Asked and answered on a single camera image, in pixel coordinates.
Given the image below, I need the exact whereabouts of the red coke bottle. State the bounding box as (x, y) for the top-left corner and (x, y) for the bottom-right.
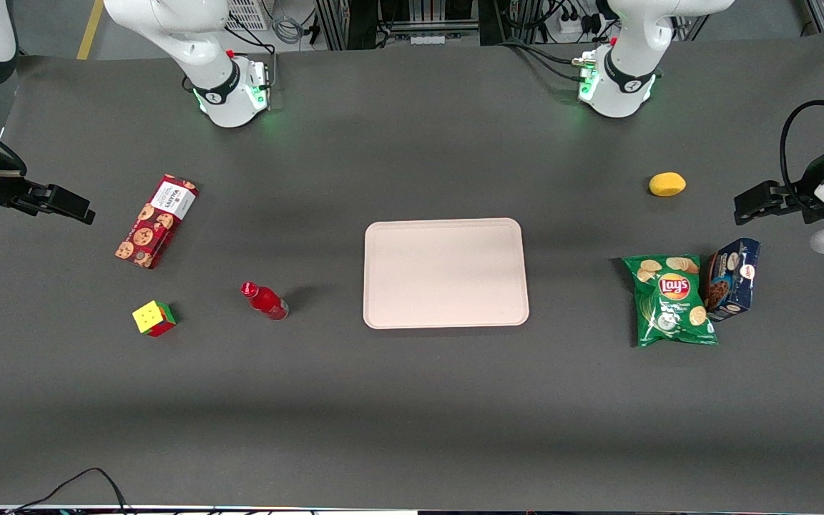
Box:
(240, 281), (290, 322)

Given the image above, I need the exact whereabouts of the grey coiled cable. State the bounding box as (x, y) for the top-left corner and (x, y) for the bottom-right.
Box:
(271, 0), (306, 46)

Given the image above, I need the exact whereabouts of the colourful Rubik's cube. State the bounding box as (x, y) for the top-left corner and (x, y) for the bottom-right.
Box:
(132, 300), (177, 338)

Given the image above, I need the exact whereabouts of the red cookie box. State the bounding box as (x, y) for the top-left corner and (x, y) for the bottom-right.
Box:
(114, 174), (200, 270)

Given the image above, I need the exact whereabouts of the green Lay's chips bag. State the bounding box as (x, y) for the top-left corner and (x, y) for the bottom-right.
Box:
(622, 255), (720, 349)

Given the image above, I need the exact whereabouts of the white vented box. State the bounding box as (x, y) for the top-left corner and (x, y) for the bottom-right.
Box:
(225, 0), (271, 31)

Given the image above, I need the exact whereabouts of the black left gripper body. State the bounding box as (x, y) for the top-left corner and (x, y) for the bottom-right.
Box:
(794, 145), (824, 220)

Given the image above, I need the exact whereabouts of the white power strip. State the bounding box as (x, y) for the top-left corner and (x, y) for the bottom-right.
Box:
(558, 10), (603, 37)

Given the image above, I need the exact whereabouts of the black base cable bundle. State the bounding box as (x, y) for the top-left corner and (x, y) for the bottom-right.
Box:
(501, 37), (599, 84)

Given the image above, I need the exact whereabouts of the dark blue cookie box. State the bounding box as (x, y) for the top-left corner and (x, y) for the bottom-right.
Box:
(703, 237), (762, 323)

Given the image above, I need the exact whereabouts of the thin black table cable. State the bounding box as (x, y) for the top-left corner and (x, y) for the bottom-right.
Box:
(4, 468), (134, 515)

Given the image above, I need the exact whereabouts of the yellow lemon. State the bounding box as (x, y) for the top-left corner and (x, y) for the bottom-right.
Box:
(649, 172), (687, 197)

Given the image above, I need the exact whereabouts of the pale pink plastic tray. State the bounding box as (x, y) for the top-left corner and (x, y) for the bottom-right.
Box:
(363, 217), (530, 330)

